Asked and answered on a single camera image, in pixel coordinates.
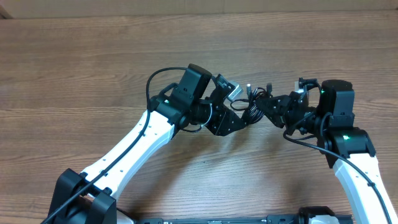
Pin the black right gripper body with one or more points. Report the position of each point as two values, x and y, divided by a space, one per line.
289 113

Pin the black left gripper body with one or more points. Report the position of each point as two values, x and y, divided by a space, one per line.
219 119

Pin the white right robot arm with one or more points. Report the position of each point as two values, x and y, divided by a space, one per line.
320 116

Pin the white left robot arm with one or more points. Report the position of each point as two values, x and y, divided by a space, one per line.
91 195

